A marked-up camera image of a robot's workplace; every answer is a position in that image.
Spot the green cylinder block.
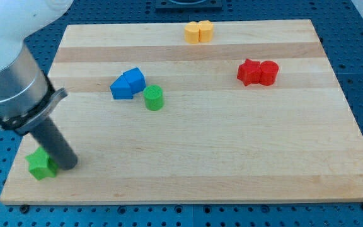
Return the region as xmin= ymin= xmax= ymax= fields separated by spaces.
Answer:
xmin=143 ymin=84 xmax=164 ymax=111

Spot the yellow block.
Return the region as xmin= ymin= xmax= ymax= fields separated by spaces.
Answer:
xmin=184 ymin=21 xmax=200 ymax=44
xmin=198 ymin=20 xmax=214 ymax=42

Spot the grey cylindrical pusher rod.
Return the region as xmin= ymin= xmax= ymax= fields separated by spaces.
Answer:
xmin=30 ymin=117 xmax=78 ymax=170

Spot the red star block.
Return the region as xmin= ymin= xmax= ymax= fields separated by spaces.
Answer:
xmin=237 ymin=59 xmax=262 ymax=86

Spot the wooden board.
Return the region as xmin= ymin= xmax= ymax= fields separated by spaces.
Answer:
xmin=0 ymin=20 xmax=363 ymax=205

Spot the red cylinder block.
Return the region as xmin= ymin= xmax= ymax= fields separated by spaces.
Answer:
xmin=259 ymin=61 xmax=279 ymax=86

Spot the blue block left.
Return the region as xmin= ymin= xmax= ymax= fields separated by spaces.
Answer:
xmin=110 ymin=76 xmax=133 ymax=100

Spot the yellow block right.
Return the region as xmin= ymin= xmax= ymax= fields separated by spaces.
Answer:
xmin=198 ymin=20 xmax=214 ymax=42

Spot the blue block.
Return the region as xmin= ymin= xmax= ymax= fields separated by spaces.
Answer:
xmin=110 ymin=76 xmax=133 ymax=100
xmin=122 ymin=67 xmax=146 ymax=94

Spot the yellow block left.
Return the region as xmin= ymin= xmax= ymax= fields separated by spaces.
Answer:
xmin=184 ymin=21 xmax=200 ymax=44

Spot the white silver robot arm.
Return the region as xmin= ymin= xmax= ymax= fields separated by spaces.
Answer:
xmin=0 ymin=0 xmax=78 ymax=170

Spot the green star block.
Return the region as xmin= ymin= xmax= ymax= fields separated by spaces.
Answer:
xmin=25 ymin=146 xmax=59 ymax=180

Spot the blue block right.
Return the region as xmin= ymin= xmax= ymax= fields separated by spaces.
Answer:
xmin=122 ymin=67 xmax=146 ymax=94

